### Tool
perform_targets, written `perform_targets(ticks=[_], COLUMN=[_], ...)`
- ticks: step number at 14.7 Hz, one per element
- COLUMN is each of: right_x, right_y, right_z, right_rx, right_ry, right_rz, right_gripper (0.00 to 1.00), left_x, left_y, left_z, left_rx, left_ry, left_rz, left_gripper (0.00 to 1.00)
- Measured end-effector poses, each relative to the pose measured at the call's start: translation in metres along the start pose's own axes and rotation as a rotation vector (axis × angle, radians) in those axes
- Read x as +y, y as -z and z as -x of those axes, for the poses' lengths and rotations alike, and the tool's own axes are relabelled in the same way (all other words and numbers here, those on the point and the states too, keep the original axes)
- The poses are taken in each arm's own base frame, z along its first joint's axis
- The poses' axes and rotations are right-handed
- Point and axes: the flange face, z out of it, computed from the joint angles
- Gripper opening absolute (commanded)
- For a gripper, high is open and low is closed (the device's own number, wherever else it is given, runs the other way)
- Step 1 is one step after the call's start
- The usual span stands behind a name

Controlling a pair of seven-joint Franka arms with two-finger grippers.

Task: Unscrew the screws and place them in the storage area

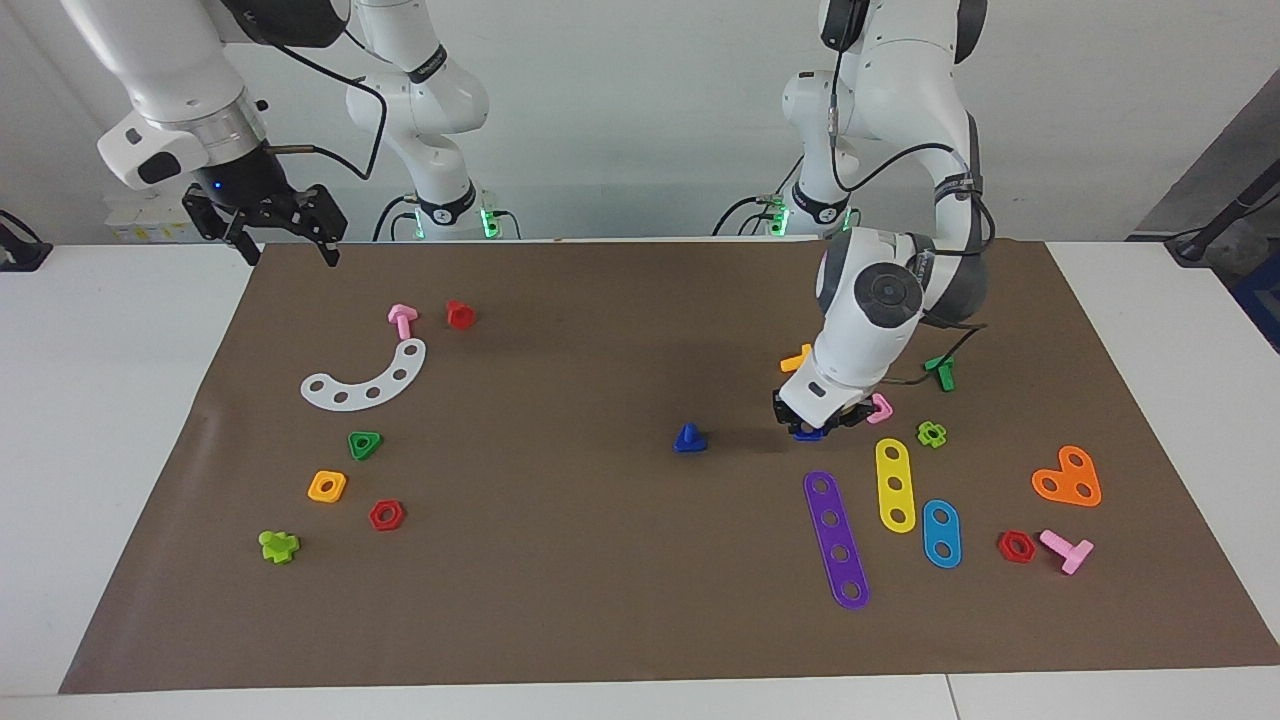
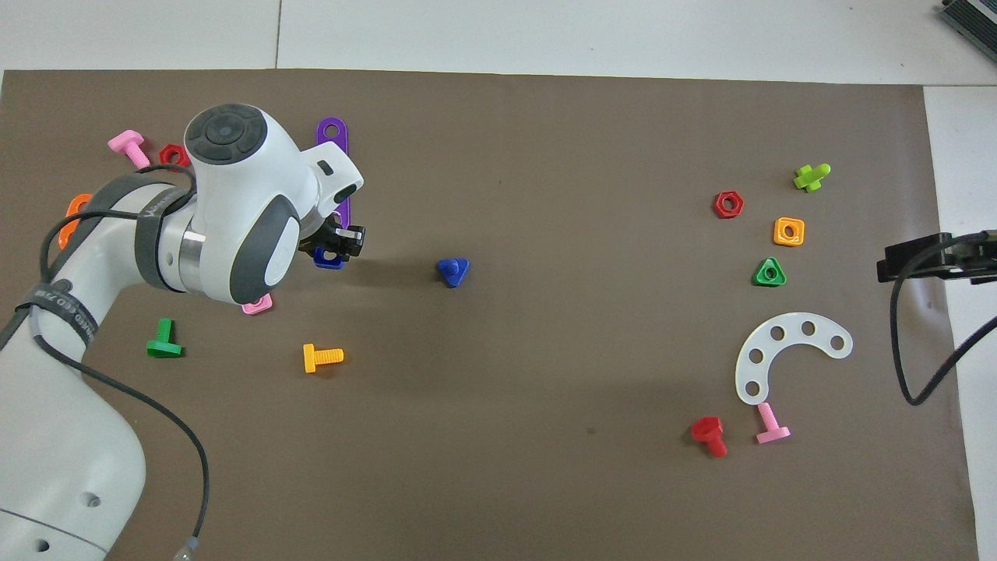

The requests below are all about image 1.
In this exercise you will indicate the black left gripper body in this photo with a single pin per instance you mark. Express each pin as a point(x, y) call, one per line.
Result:
point(783, 408)

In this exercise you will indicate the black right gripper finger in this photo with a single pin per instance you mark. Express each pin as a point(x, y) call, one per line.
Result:
point(247, 248)
point(329, 252)

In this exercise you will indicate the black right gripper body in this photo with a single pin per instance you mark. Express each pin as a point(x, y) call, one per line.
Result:
point(250, 195)

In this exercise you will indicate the blue square nut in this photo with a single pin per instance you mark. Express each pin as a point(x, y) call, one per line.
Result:
point(808, 434)

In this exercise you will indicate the blue plastic screw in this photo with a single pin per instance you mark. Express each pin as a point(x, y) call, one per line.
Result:
point(689, 440)

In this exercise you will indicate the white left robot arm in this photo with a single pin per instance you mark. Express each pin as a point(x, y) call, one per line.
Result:
point(880, 290)

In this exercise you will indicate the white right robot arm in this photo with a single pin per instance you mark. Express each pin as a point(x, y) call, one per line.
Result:
point(170, 60)

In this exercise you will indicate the pink square nut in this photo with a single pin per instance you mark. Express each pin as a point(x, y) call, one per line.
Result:
point(883, 408)

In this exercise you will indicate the orange plastic screw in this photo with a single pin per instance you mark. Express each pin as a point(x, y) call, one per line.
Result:
point(796, 359)

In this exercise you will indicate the lime cross nut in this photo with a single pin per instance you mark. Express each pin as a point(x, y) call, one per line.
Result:
point(924, 434)

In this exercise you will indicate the yellow three-hole strip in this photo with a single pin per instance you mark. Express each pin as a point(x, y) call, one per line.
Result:
point(895, 497)

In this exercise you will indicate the pink plastic screw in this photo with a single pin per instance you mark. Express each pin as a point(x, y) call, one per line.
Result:
point(402, 320)
point(1066, 550)

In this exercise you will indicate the purple four-hole strip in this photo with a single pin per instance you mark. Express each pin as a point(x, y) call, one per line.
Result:
point(836, 537)

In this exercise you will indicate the green plastic screw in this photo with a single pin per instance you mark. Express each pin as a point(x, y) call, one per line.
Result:
point(944, 375)

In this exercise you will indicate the white curved perforated plate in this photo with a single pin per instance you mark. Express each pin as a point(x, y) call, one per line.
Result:
point(357, 392)

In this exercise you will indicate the red plastic screw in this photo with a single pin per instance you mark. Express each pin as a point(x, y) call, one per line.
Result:
point(460, 315)

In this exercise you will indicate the blue two-hole strip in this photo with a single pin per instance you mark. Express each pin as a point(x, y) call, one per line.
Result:
point(941, 535)

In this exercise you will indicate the green triangle nut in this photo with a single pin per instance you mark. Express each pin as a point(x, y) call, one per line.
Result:
point(372, 447)

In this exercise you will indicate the red hex nut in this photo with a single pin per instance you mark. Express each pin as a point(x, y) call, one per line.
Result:
point(1003, 546)
point(375, 516)

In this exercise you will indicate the black table clamp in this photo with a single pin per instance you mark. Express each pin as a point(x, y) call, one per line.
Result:
point(22, 252)

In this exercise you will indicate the brown table mat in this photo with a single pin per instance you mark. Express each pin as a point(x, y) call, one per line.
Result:
point(600, 560)

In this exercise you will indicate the orange square nut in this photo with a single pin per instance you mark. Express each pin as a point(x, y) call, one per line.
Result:
point(316, 487)

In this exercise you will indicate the orange heart plate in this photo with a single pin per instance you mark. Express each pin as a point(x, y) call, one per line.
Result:
point(1066, 488)

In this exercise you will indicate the lime cross-head screw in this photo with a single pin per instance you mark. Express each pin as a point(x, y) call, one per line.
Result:
point(277, 546)

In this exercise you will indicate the black stand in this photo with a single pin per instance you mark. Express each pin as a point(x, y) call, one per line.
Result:
point(1215, 228)

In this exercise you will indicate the blue box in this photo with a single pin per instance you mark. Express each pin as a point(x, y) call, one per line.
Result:
point(1262, 305)

